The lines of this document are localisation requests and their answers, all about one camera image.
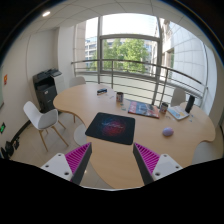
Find black mouse pad red pattern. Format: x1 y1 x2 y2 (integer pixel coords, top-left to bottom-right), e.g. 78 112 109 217
85 112 135 145

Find small dark blue box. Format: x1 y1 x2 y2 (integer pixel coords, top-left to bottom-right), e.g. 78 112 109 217
97 88 107 95

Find light blue book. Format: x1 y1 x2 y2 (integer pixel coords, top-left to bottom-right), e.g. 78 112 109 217
168 106 189 120

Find dark patterned mug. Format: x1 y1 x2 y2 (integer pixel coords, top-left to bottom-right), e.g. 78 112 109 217
116 92 124 102

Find lavender computer mouse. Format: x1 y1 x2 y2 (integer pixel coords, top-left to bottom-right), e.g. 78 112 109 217
162 127 174 137

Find green wall socket plate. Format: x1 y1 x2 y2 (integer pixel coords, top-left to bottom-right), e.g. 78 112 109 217
0 122 6 134

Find white chair behind table right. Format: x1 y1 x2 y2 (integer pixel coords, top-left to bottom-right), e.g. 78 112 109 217
171 88 186 106

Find white chair wooden legs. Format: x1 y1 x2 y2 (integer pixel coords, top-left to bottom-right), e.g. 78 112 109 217
23 101 68 149

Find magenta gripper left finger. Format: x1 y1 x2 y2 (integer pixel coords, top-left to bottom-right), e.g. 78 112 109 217
42 143 92 185

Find black office printer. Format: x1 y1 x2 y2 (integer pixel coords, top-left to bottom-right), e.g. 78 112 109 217
33 69 61 112

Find red wall sign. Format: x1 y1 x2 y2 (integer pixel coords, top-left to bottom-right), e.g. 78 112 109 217
4 74 8 85

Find white chair behind table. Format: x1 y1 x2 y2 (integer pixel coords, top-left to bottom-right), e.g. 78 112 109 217
171 88 186 106
69 76 86 87

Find black power strip cables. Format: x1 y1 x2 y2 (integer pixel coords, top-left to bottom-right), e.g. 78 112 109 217
0 139 20 160

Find red magazine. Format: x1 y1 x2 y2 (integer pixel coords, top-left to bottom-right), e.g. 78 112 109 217
128 101 159 118

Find metal window railing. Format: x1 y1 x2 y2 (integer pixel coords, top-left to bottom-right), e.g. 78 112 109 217
72 59 207 106

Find white patterned cup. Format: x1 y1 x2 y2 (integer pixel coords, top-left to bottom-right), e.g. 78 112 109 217
159 102 168 114

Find black cylindrical speaker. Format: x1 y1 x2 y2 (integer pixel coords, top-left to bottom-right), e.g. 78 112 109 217
185 95 195 113

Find white chair behind table left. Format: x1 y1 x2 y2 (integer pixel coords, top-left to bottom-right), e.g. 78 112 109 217
69 76 86 87

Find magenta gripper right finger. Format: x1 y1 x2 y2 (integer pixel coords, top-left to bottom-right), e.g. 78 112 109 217
133 143 182 185

